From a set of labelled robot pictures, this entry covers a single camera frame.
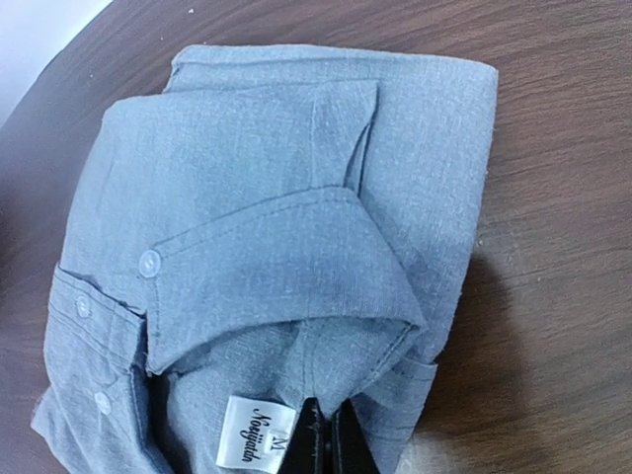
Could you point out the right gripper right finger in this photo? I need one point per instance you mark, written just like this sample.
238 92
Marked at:
350 451

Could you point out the grey long sleeve shirt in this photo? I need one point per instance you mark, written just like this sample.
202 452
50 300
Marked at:
281 223

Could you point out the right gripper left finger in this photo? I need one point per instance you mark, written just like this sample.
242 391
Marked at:
309 449

